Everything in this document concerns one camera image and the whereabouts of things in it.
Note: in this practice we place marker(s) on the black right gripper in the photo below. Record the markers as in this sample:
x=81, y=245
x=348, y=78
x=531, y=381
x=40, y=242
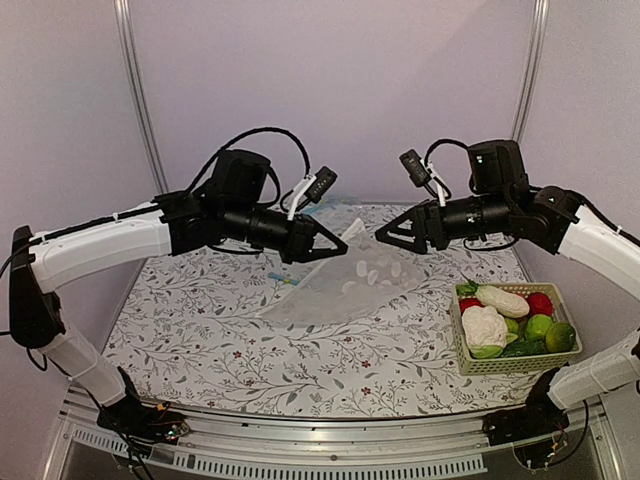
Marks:
x=426, y=224

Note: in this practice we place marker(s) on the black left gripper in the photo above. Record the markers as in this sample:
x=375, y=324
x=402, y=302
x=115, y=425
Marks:
x=299, y=246

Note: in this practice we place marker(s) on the frosted white zip top bag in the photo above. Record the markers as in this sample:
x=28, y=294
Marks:
x=347, y=287

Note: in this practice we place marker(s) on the white toy cauliflower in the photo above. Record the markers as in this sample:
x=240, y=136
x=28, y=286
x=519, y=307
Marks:
x=485, y=332

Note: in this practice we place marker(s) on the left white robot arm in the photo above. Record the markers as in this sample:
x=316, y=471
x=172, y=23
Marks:
x=227, y=206

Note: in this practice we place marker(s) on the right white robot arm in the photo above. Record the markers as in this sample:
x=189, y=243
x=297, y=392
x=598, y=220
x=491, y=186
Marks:
x=596, y=258

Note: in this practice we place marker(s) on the clear bag with blue zipper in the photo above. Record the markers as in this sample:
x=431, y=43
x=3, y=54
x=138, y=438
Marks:
x=326, y=212

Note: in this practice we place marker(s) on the white toy radish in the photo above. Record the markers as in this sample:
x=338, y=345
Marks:
x=507, y=304

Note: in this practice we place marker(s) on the light green toy apple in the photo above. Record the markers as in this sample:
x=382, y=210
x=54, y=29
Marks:
x=512, y=325

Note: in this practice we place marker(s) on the red toy tomato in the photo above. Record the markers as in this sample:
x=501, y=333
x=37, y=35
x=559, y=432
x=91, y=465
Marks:
x=540, y=304

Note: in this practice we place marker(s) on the green toy lime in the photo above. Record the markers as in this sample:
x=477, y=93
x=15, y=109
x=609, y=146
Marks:
x=536, y=327

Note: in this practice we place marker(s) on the dark green toy cucumber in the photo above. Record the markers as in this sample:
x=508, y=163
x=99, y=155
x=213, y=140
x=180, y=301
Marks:
x=524, y=348

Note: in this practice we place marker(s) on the floral patterned table mat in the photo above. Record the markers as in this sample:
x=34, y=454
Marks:
x=193, y=331

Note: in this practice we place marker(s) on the green toy avocado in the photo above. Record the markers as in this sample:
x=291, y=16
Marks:
x=560, y=337

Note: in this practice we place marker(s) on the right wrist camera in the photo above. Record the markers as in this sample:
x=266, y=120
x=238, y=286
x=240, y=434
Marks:
x=422, y=174

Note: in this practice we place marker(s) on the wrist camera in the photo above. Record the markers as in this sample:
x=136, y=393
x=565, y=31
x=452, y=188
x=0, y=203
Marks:
x=310, y=189
x=422, y=174

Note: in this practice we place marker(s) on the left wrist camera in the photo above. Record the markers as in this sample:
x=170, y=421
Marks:
x=310, y=189

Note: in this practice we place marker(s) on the aluminium front rail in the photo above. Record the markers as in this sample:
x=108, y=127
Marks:
x=228, y=445

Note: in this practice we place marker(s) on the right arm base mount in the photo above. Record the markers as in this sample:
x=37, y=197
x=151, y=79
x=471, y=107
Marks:
x=538, y=416

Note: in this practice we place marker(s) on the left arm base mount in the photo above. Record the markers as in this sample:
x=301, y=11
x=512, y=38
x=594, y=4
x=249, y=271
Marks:
x=130, y=417

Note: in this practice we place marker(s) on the right aluminium corner post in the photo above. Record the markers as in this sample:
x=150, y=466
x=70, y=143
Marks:
x=532, y=66

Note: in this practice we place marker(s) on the aluminium corner post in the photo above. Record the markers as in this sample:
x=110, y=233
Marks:
x=532, y=66
x=134, y=75

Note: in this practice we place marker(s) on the left aluminium corner post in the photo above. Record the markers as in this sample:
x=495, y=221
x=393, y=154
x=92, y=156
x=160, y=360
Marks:
x=134, y=75

